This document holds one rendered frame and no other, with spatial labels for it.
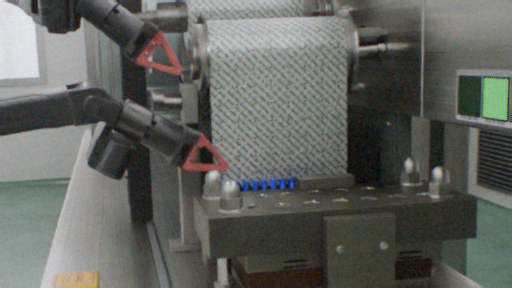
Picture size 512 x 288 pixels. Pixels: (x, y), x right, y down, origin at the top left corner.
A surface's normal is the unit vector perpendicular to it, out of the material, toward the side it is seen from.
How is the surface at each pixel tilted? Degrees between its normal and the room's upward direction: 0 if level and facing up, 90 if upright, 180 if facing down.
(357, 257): 90
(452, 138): 90
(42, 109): 96
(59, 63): 90
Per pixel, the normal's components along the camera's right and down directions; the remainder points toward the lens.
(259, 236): 0.14, 0.15
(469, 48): -0.99, 0.06
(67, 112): 0.27, 0.32
